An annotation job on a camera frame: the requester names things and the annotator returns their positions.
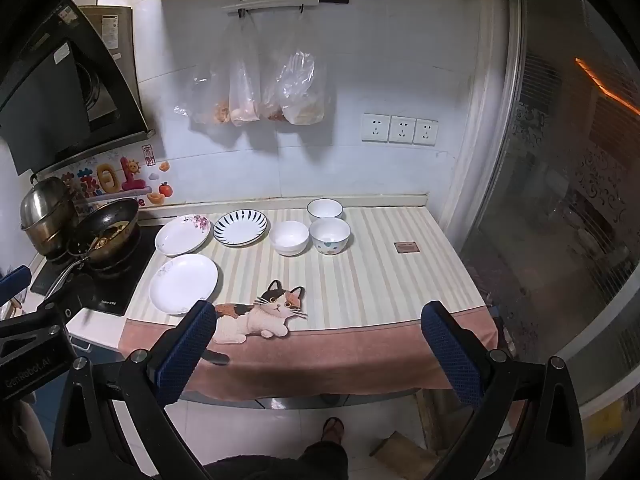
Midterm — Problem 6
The person's foot in slipper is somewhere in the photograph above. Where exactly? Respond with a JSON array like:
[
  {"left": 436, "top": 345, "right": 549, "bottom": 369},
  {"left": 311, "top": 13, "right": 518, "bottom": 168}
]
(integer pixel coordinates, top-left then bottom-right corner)
[{"left": 320, "top": 416, "right": 347, "bottom": 444}]

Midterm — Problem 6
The large white plate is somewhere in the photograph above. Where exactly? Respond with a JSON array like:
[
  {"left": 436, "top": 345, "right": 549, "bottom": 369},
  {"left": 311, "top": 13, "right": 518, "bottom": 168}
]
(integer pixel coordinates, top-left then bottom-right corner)
[{"left": 148, "top": 253, "right": 220, "bottom": 316}]

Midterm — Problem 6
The steel flue cover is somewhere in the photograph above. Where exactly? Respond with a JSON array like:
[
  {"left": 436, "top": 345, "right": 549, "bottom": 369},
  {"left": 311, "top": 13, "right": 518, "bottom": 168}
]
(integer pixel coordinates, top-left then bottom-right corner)
[{"left": 79, "top": 5, "right": 139, "bottom": 127}]

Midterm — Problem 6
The black induction cooktop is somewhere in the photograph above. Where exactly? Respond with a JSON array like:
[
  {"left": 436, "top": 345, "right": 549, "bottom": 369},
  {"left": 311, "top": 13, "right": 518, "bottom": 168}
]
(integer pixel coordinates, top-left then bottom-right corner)
[{"left": 29, "top": 224, "right": 159, "bottom": 317}]

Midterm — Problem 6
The plain white bowl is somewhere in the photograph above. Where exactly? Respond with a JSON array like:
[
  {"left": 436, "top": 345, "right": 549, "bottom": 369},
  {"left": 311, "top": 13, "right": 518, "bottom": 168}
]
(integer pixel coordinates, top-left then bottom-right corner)
[{"left": 269, "top": 220, "right": 310, "bottom": 257}]

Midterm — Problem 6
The patterned glass sliding door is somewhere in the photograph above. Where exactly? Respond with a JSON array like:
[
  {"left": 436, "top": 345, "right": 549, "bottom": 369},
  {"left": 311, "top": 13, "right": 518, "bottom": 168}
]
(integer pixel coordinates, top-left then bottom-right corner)
[{"left": 457, "top": 0, "right": 640, "bottom": 413}]

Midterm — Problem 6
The white wall socket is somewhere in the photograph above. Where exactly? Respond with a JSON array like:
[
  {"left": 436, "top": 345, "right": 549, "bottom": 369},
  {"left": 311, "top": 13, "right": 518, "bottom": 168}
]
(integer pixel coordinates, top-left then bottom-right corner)
[
  {"left": 414, "top": 117, "right": 439, "bottom": 146},
  {"left": 360, "top": 113, "right": 391, "bottom": 144},
  {"left": 389, "top": 115, "right": 417, "bottom": 145}
]

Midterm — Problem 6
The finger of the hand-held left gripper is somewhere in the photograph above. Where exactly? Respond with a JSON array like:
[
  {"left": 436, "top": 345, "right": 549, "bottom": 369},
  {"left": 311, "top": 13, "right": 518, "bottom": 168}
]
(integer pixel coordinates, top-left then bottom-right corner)
[
  {"left": 31, "top": 280, "right": 97, "bottom": 326},
  {"left": 0, "top": 265, "right": 32, "bottom": 307}
]

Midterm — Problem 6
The colourful wall sticker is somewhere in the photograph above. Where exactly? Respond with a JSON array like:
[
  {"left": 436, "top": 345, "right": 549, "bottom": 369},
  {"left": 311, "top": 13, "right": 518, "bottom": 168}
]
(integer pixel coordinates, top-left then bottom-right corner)
[{"left": 59, "top": 144, "right": 174, "bottom": 209}]

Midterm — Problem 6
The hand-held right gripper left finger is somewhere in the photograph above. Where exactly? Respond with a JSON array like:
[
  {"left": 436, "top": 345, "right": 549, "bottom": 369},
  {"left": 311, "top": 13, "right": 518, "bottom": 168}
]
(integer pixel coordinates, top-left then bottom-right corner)
[{"left": 50, "top": 300, "right": 217, "bottom": 480}]

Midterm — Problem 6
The white bowl with dots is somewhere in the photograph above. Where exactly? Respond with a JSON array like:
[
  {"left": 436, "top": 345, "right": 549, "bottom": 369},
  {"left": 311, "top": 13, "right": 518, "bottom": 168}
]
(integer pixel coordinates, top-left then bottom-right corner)
[{"left": 309, "top": 217, "right": 352, "bottom": 256}]

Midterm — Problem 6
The person's dark trouser leg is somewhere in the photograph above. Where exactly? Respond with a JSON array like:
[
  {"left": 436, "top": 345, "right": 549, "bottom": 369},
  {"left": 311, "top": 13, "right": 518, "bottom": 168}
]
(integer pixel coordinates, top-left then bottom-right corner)
[{"left": 204, "top": 439, "right": 349, "bottom": 480}]

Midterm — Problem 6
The striped cat-print cloth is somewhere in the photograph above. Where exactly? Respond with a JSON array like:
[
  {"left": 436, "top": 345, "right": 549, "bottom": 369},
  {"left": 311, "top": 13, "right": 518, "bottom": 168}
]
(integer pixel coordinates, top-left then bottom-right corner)
[{"left": 118, "top": 204, "right": 501, "bottom": 404}]

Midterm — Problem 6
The wall hook rail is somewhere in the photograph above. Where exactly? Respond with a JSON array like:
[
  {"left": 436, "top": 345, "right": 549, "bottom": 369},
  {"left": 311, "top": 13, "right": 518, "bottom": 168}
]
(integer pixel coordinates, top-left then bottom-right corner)
[{"left": 221, "top": 0, "right": 350, "bottom": 14}]

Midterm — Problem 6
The cardboard piece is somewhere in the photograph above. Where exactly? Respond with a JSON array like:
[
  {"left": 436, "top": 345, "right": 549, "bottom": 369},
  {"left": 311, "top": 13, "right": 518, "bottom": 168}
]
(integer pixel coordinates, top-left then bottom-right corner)
[{"left": 369, "top": 430, "right": 442, "bottom": 480}]

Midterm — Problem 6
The floral white plate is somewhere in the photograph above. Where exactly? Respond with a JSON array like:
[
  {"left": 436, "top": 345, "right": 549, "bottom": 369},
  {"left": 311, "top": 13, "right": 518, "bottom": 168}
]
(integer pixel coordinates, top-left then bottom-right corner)
[{"left": 154, "top": 214, "right": 213, "bottom": 257}]

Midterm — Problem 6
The steel pot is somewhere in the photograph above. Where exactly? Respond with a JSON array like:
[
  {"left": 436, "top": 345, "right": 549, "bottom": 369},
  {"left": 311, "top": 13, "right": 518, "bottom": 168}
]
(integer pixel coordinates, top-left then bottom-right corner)
[{"left": 19, "top": 174, "right": 79, "bottom": 259}]

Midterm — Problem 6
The black frying pan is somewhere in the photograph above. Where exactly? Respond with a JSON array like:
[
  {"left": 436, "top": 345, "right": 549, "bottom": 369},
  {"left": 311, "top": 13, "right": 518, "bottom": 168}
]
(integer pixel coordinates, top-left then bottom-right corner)
[{"left": 47, "top": 197, "right": 141, "bottom": 302}]

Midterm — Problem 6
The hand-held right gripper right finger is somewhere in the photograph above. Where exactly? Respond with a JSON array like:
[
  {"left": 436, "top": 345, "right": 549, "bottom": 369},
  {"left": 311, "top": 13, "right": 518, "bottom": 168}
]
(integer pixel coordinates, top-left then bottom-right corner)
[{"left": 420, "top": 301, "right": 588, "bottom": 480}]

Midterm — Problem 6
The white bowl with dark rim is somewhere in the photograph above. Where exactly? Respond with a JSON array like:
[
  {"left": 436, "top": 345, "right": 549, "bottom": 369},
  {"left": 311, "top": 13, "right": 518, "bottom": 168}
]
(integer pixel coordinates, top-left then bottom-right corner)
[{"left": 306, "top": 198, "right": 344, "bottom": 224}]

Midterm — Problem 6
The blue striped plate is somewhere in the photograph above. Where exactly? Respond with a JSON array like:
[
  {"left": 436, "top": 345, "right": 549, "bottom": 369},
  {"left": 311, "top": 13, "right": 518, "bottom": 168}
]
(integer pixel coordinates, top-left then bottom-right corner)
[{"left": 213, "top": 210, "right": 269, "bottom": 248}]

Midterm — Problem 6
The black range hood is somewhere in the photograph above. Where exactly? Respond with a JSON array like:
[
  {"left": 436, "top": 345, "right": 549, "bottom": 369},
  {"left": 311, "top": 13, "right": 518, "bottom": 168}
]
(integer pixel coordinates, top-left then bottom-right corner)
[{"left": 0, "top": 0, "right": 157, "bottom": 177}]

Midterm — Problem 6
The clear plastic bag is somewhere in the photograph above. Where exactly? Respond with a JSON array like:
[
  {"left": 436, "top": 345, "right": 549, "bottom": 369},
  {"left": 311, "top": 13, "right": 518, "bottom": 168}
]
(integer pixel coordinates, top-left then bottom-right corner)
[
  {"left": 262, "top": 10, "right": 329, "bottom": 126},
  {"left": 174, "top": 19, "right": 236, "bottom": 129},
  {"left": 228, "top": 12, "right": 262, "bottom": 127}
]

